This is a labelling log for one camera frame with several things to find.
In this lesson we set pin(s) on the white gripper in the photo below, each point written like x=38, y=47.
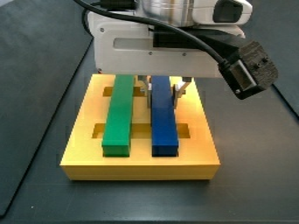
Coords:
x=124, y=51

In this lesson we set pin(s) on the yellow slotted board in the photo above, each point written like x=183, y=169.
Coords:
x=83, y=161

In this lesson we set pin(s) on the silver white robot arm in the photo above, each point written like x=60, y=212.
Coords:
x=220, y=15

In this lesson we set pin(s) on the blue rectangular bar block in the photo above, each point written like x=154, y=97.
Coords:
x=164, y=133

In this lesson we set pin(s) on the green rectangular bar block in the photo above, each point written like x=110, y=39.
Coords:
x=116, y=139

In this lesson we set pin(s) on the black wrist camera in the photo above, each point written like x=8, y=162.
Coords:
x=248, y=70

